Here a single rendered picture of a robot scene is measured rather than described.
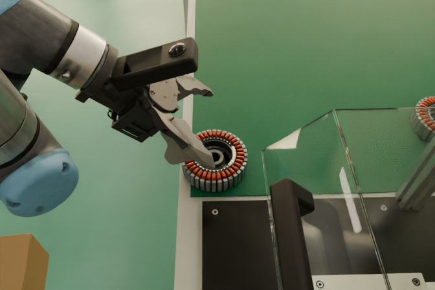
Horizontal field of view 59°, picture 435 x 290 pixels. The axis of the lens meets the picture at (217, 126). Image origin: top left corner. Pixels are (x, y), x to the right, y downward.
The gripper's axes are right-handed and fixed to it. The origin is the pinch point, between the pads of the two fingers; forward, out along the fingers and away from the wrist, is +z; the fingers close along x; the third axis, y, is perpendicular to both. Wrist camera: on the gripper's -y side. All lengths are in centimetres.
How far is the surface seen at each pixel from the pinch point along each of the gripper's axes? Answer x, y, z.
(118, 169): -52, 89, 30
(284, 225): 26.9, -17.7, -11.3
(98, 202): -37, 93, 26
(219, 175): 4.6, 4.6, 4.7
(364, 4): -51, -20, 36
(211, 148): -2.7, 7.1, 5.5
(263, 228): 13.0, 1.6, 10.4
